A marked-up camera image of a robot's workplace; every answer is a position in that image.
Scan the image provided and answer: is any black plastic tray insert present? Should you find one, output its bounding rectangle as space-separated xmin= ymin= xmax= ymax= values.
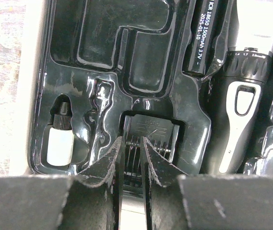
xmin=28 ymin=0 xmax=273 ymax=175

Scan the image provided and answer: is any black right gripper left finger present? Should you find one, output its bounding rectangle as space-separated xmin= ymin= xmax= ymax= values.
xmin=66 ymin=136 xmax=125 ymax=230

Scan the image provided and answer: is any silver black hair clipper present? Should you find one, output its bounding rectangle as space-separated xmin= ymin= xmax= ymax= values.
xmin=203 ymin=0 xmax=273 ymax=175

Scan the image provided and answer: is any small clear oil bottle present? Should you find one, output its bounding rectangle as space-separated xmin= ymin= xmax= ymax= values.
xmin=47 ymin=102 xmax=74 ymax=166

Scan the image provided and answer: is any black comb attachment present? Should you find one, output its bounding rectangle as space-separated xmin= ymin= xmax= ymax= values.
xmin=123 ymin=114 xmax=180 ymax=191

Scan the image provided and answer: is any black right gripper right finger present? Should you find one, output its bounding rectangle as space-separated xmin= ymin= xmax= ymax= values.
xmin=140 ymin=137 xmax=189 ymax=230

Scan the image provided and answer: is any white cardboard box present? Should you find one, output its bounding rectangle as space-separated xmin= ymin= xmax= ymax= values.
xmin=0 ymin=0 xmax=48 ymax=176

